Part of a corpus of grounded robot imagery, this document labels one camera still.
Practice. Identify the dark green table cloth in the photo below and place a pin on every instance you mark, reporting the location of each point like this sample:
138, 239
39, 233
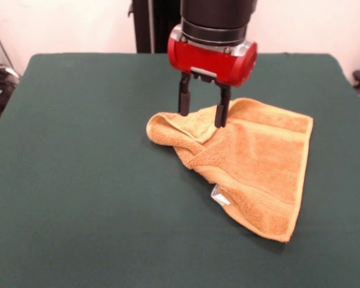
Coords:
93, 210

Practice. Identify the tan terry towel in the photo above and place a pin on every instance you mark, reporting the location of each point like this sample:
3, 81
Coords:
258, 156

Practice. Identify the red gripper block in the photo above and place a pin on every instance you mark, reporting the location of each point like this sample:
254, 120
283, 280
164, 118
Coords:
210, 61

